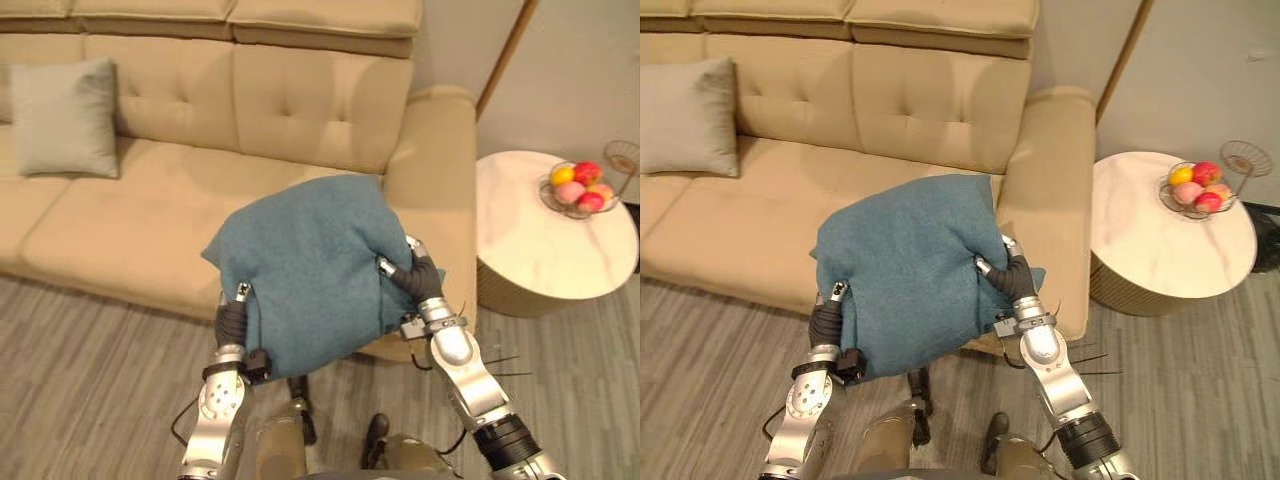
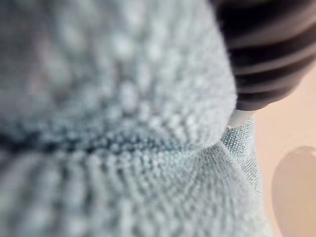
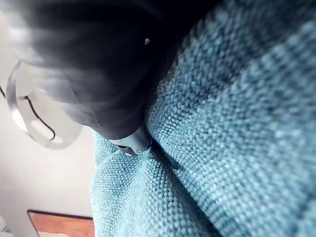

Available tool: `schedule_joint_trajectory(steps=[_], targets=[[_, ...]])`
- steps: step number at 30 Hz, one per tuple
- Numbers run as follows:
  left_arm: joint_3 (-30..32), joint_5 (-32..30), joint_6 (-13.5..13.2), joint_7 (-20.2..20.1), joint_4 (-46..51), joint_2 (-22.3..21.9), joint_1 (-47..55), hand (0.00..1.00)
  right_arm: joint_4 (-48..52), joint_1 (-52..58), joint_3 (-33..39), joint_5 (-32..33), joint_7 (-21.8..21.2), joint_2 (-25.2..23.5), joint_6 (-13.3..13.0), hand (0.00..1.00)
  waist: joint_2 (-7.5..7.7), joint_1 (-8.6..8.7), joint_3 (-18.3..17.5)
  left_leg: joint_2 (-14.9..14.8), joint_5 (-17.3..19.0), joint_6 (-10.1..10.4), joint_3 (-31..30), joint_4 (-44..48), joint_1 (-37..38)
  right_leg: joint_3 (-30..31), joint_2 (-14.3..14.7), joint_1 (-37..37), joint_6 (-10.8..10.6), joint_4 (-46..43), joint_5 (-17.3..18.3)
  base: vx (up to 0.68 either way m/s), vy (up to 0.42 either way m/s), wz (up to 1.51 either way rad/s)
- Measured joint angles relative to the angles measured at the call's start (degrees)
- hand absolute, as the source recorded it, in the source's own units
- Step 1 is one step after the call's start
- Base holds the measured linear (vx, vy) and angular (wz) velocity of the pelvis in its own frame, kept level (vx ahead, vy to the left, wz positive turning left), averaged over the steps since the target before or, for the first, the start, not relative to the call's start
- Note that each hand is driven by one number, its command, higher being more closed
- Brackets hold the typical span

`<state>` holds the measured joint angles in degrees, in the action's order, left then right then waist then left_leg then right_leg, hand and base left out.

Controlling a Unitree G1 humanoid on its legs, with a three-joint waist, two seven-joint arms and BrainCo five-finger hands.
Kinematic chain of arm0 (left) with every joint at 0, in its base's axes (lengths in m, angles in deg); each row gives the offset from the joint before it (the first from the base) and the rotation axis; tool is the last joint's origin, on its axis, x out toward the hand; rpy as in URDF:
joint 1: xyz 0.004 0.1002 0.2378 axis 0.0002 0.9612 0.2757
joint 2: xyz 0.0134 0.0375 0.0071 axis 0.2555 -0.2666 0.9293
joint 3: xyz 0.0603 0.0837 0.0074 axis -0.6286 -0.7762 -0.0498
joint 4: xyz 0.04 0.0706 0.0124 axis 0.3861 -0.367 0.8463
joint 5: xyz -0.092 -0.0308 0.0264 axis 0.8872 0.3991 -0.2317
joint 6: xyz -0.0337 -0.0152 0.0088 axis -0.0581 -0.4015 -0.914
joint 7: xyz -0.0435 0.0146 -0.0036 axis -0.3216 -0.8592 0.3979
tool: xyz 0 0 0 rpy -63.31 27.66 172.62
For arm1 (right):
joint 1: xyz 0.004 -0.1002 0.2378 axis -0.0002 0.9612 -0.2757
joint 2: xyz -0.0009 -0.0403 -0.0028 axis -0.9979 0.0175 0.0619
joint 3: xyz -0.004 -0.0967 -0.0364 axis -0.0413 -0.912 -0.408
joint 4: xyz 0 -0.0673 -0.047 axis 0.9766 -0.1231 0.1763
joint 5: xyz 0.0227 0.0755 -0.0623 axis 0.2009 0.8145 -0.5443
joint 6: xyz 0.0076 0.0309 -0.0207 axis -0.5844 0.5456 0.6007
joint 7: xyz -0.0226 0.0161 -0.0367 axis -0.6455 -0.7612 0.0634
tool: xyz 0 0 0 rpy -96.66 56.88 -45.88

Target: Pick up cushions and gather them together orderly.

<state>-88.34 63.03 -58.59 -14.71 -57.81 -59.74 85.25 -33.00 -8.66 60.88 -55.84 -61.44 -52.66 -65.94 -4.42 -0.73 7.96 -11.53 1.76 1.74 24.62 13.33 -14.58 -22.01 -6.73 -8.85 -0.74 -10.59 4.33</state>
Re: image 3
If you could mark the brown wooden furniture panel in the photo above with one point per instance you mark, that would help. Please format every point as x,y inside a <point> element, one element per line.
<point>61,224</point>

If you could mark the blue woven cushion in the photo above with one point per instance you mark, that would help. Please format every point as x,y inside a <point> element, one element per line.
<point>222,148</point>

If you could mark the right robot hand black cloth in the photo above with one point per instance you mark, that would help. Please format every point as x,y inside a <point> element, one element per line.
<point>93,61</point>

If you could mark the silver robot leg part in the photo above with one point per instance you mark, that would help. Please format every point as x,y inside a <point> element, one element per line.
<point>27,113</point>

